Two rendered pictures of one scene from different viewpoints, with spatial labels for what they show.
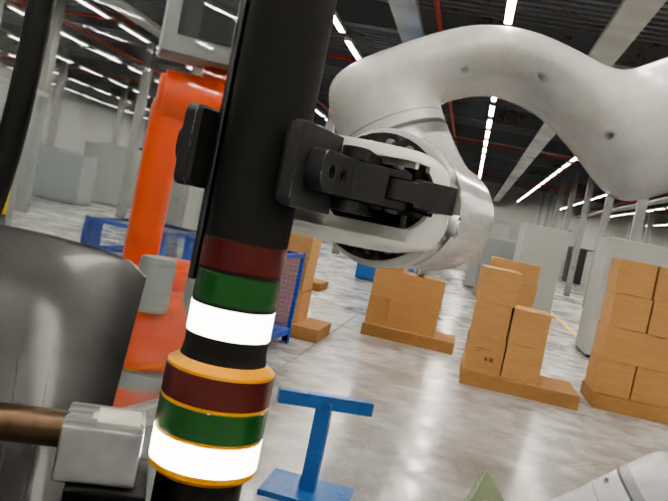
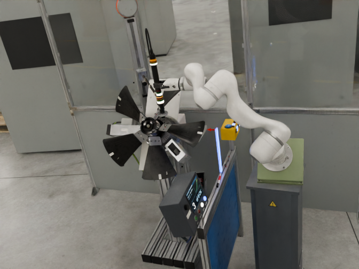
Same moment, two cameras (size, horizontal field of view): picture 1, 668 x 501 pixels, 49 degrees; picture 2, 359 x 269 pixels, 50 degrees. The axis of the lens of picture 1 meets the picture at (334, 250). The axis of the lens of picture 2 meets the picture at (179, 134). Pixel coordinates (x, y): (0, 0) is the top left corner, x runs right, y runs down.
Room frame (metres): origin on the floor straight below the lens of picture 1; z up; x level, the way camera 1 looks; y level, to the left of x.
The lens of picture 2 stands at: (0.44, -2.24, 2.30)
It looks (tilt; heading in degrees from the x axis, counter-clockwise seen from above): 27 degrees down; 92
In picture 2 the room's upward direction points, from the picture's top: 9 degrees counter-clockwise
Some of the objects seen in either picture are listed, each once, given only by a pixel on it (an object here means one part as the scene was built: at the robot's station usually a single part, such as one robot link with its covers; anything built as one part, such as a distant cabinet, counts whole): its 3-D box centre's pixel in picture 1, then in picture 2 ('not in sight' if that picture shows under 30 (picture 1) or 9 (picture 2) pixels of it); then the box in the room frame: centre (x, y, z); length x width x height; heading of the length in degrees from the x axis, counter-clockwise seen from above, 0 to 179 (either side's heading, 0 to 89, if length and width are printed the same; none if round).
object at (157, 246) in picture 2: not in sight; (180, 235); (0.24, 0.27, 0.04); 0.62 x 0.45 x 0.08; 68
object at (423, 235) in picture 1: (352, 188); (173, 84); (0.39, 0.00, 1.49); 0.11 x 0.10 x 0.07; 159
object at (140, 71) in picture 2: not in sight; (142, 74); (0.15, 0.64, 1.37); 0.10 x 0.07 x 0.09; 103
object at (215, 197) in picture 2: not in sight; (219, 186); (0.59, -0.19, 0.82); 0.90 x 0.04 x 0.08; 68
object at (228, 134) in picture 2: not in sight; (230, 129); (0.74, 0.18, 1.02); 0.16 x 0.10 x 0.11; 68
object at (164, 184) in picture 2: not in sight; (169, 203); (0.21, 0.18, 0.46); 0.09 x 0.05 x 0.91; 158
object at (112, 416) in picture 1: (116, 435); not in sight; (0.28, 0.07, 1.37); 0.02 x 0.02 x 0.02; 13
